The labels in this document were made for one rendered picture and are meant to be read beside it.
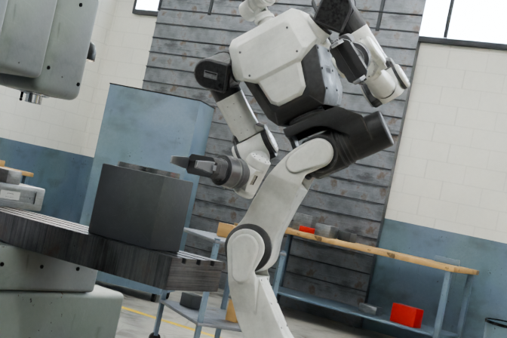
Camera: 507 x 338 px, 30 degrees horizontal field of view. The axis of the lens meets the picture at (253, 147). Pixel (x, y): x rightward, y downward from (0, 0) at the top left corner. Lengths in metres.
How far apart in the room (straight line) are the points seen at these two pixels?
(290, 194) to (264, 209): 0.09
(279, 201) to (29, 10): 0.90
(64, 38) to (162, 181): 0.59
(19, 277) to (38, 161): 9.51
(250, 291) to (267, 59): 0.68
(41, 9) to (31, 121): 9.36
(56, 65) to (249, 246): 0.75
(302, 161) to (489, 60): 7.55
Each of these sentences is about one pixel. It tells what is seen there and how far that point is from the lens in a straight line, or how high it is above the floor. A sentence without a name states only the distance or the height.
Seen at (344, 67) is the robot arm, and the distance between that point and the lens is 2.42.
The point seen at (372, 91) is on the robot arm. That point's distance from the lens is 2.74.
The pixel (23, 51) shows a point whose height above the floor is 1.40.
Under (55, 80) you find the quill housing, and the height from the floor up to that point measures 1.35.
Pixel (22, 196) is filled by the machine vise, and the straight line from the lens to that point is 2.95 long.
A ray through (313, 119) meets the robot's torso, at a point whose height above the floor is 1.40.
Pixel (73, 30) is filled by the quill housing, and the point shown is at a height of 1.50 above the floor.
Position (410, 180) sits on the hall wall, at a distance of 10.26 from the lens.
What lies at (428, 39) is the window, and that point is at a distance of 10.43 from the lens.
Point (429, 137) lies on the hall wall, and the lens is 10.25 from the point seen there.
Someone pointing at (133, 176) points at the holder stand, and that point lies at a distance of 2.44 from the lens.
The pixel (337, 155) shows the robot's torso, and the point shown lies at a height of 1.32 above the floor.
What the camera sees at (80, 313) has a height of 0.70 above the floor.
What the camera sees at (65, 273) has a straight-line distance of 2.79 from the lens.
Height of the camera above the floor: 1.15
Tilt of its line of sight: 3 degrees up
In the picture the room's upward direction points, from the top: 12 degrees clockwise
